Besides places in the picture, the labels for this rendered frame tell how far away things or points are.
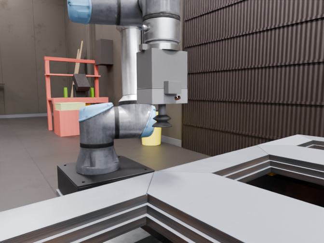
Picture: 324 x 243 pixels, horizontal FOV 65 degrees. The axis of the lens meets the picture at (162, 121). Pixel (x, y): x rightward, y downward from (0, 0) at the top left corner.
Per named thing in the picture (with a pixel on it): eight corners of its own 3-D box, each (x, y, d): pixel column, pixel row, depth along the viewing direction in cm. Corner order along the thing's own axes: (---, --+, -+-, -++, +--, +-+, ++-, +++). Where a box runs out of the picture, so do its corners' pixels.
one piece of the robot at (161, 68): (157, 22, 43) (157, 118, 45) (197, 29, 48) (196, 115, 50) (131, 33, 51) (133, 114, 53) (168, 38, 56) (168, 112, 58)
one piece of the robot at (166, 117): (158, 115, 50) (158, 126, 50) (175, 114, 52) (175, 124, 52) (149, 114, 53) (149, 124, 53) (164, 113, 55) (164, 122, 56)
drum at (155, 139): (155, 141, 538) (155, 108, 529) (167, 144, 502) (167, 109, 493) (136, 143, 513) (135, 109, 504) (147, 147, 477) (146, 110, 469)
